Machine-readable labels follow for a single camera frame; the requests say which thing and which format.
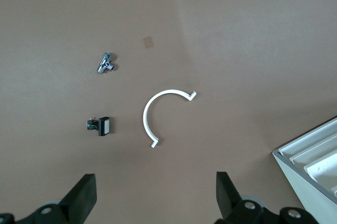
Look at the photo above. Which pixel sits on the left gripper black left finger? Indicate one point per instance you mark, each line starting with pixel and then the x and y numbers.
pixel 76 200

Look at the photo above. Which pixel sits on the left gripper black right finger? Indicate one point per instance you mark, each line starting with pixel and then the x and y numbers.
pixel 229 200

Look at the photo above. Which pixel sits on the white drawer cabinet shell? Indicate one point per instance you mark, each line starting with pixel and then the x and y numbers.
pixel 302 195

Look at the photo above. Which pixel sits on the black push button white face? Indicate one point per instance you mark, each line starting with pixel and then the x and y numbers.
pixel 105 126

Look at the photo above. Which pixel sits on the white semicircular plastic clamp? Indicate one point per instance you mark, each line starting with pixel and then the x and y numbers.
pixel 144 118

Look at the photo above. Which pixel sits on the chrome metal tee fitting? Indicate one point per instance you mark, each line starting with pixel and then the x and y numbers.
pixel 105 63

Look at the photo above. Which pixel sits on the small brown tape patch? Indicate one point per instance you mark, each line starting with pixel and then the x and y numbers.
pixel 148 42

